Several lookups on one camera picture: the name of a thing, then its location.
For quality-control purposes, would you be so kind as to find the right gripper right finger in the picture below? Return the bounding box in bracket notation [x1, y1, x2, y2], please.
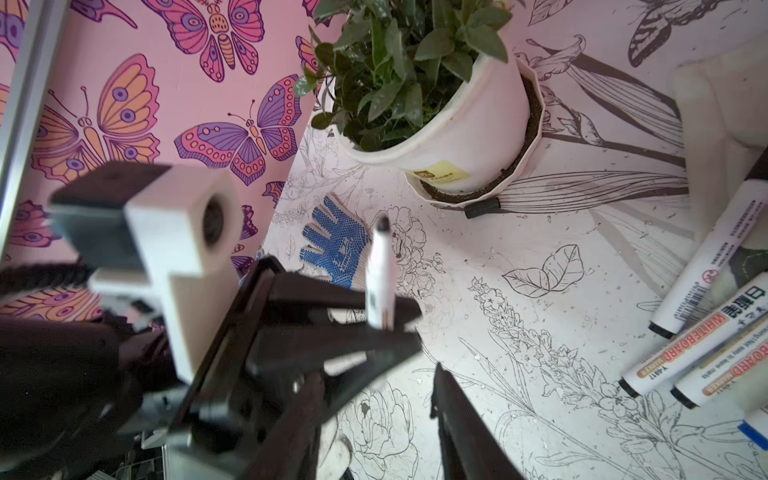
[430, 363, 524, 480]

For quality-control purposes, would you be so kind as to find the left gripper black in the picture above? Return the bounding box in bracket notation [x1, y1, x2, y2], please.
[126, 257, 422, 479]

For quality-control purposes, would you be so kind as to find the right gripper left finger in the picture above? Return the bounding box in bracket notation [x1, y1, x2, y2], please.
[239, 373, 328, 479]

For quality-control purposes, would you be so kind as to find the black pen cap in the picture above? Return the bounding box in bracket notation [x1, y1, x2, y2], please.
[464, 197, 501, 219]

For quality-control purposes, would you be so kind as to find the white whiteboard marker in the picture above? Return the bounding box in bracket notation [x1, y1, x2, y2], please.
[649, 153, 767, 339]

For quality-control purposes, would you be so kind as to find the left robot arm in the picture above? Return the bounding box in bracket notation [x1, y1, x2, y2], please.
[1, 257, 421, 479]

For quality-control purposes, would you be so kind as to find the blue dotted knit glove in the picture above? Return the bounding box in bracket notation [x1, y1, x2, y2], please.
[299, 193, 371, 289]

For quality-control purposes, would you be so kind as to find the potted green plant white pot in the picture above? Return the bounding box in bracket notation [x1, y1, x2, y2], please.
[296, 1, 545, 208]

